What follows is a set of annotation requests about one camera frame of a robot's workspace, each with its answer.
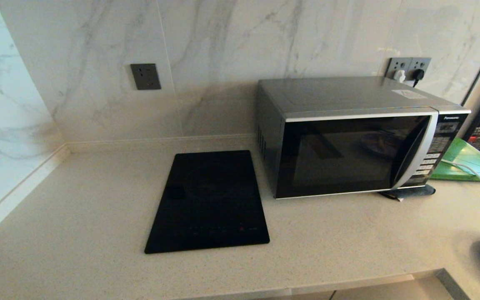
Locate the black glass microwave door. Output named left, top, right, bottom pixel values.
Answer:
left=275, top=112, right=439, bottom=199

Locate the silver microwave oven body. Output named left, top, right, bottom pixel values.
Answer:
left=257, top=77, right=472, bottom=199

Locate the black mat under microwave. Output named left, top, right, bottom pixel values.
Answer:
left=380, top=185, right=436, bottom=201

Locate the black induction cooktop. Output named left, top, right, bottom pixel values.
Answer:
left=145, top=150, right=270, bottom=254

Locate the beige cabinet front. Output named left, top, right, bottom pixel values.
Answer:
left=331, top=275, right=453, bottom=300

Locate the green cutting board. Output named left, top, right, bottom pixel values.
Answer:
left=430, top=138, right=480, bottom=182

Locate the dark grey single wall socket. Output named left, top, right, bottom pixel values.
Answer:
left=130, top=63, right=162, bottom=90

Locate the white power cable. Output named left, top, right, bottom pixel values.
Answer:
left=441, top=159, right=480, bottom=193

